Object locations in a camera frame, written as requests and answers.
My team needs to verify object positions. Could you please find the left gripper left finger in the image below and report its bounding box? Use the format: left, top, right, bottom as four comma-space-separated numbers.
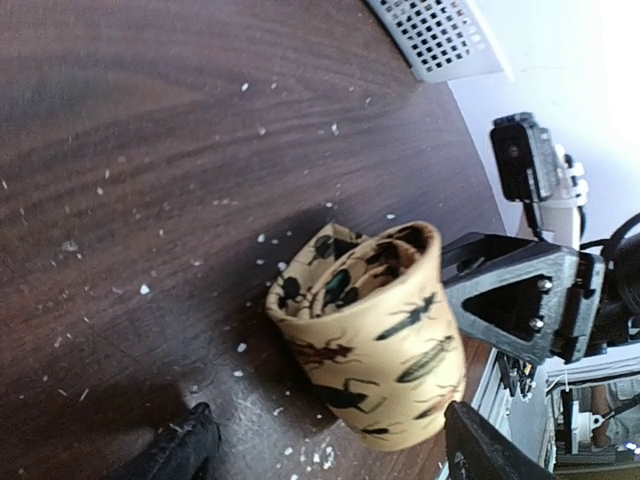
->
112, 402, 221, 480

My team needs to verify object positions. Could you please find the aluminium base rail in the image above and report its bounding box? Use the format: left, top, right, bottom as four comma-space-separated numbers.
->
471, 349, 556, 471

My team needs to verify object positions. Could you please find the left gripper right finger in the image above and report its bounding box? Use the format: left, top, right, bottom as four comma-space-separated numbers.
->
444, 401, 554, 480

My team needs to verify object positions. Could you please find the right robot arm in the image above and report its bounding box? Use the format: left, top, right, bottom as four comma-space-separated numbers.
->
442, 143, 639, 365

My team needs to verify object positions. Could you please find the leopard print tie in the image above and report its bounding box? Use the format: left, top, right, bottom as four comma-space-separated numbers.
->
265, 221, 466, 451

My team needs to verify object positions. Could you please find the white plastic mesh basket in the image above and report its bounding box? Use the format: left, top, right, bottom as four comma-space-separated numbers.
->
366, 0, 514, 84

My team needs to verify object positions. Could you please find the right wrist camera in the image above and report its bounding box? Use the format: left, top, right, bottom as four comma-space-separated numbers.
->
490, 112, 558, 203

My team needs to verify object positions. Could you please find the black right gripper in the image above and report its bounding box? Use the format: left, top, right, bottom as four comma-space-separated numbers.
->
442, 232, 639, 365

